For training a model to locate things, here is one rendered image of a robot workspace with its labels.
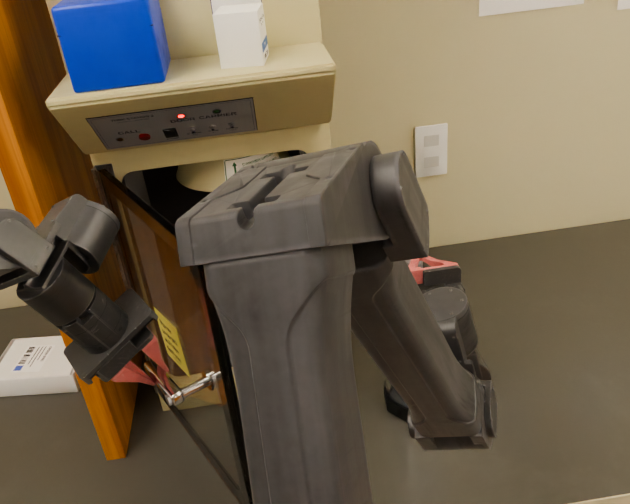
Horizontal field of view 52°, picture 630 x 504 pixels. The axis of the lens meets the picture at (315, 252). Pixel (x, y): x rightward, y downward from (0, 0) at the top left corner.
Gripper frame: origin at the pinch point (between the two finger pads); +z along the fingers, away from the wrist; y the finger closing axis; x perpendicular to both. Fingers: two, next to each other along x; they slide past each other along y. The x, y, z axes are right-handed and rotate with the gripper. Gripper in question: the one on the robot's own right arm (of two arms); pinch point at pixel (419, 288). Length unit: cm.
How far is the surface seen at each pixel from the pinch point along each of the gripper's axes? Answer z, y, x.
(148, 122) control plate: 4.2, 26.2, 31.3
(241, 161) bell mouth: 14.6, 15.8, 21.6
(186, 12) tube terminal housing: 11.5, 36.8, 25.1
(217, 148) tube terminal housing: 11.7, 19.2, 24.4
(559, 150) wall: 55, -7, -46
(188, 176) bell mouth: 16.8, 13.8, 29.6
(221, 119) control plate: 5.4, 25.1, 22.8
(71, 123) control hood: 2.9, 27.7, 39.6
